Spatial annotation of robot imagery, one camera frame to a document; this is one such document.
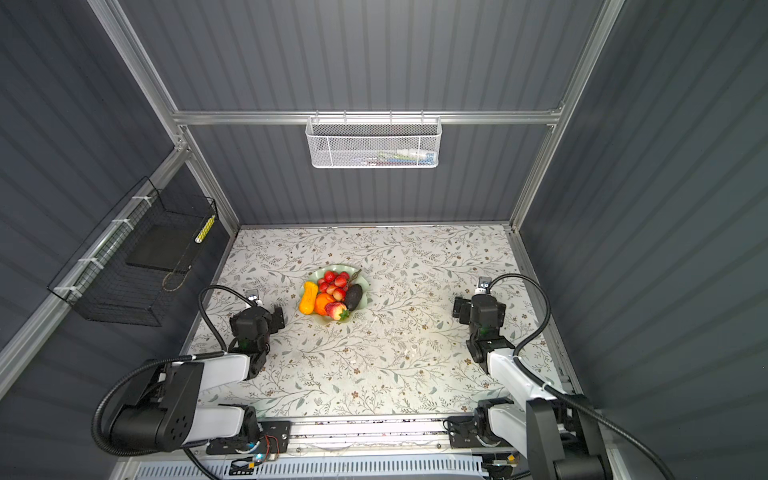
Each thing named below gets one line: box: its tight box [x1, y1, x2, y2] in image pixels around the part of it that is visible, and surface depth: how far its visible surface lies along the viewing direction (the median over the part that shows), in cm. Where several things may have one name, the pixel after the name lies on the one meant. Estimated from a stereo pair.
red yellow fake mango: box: [324, 302, 349, 321], surface depth 88 cm
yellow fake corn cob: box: [300, 281, 319, 315], surface depth 91 cm
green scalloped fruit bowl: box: [299, 264, 369, 324], surface depth 93 cm
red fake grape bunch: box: [318, 270, 350, 302], surface depth 95 cm
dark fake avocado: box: [344, 284, 363, 311], surface depth 94 cm
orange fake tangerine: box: [314, 292, 335, 316], surface depth 93 cm
